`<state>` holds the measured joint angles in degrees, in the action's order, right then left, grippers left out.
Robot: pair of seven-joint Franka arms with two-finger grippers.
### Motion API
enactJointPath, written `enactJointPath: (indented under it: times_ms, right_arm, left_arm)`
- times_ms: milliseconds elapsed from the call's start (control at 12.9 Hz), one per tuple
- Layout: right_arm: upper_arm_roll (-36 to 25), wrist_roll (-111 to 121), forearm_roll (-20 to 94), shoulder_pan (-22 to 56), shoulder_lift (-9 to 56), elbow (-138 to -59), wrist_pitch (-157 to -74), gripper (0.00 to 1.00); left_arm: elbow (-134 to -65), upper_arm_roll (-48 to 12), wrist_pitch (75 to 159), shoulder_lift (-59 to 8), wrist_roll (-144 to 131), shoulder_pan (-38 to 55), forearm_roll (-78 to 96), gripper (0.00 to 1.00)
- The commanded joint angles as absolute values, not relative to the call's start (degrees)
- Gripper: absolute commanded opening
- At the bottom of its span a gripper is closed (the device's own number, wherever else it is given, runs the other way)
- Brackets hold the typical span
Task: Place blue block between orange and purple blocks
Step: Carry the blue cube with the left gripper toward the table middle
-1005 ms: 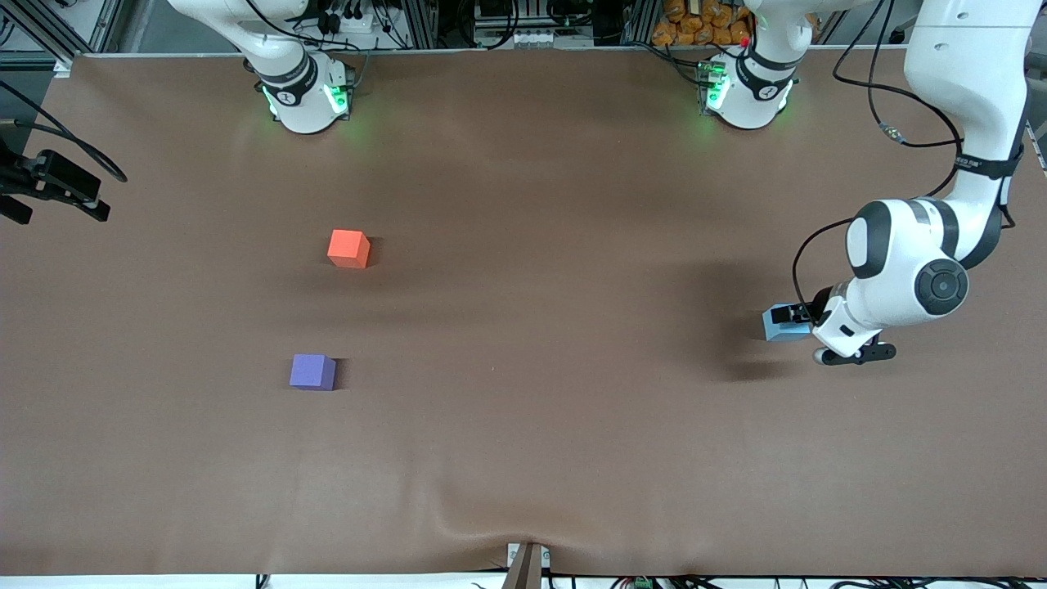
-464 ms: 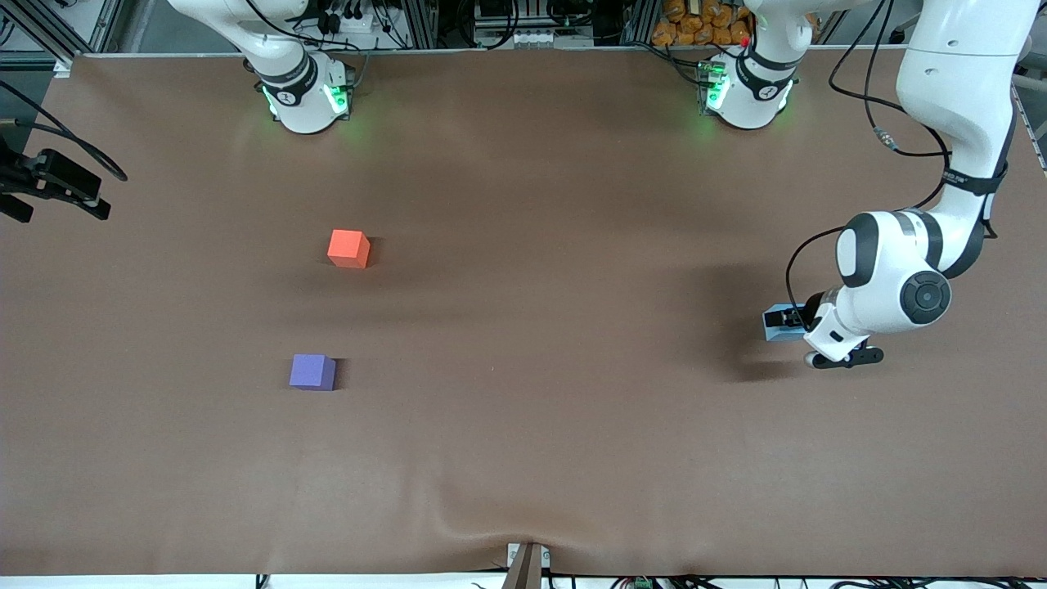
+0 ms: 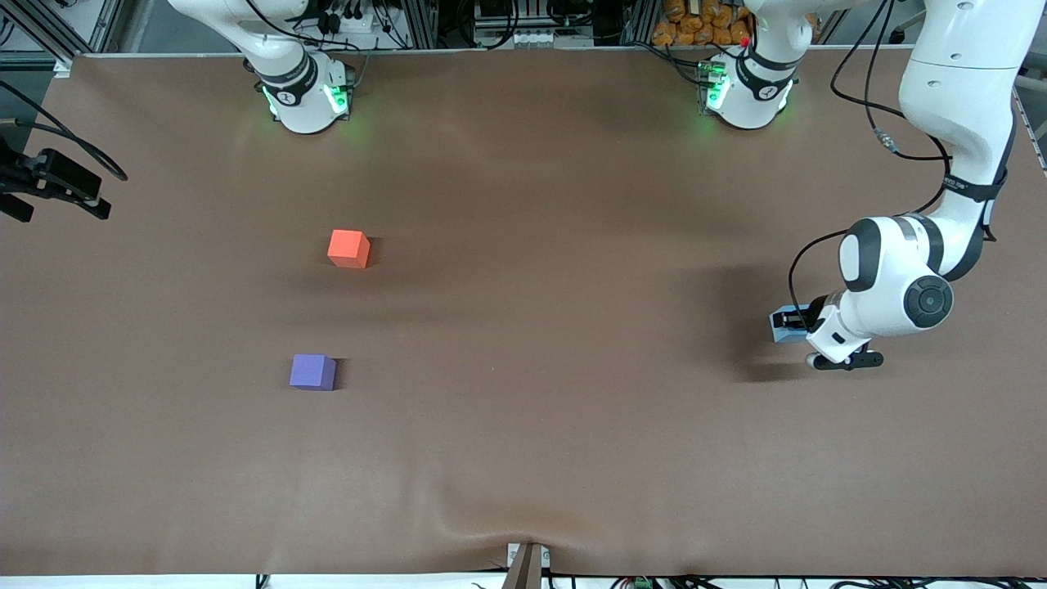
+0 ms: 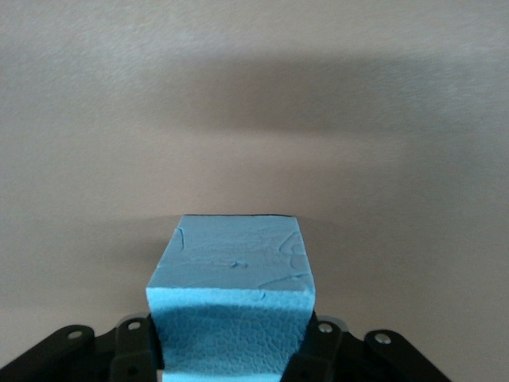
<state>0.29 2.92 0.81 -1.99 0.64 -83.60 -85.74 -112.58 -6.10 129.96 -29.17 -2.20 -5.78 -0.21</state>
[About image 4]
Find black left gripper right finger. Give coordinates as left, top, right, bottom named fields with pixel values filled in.
left=280, top=312, right=454, bottom=382

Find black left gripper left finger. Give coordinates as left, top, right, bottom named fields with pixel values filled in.
left=0, top=314, right=164, bottom=382

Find light blue foam block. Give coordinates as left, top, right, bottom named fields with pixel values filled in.
left=146, top=214, right=318, bottom=382

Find brown table cover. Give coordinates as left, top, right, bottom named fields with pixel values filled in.
left=0, top=0, right=509, bottom=382

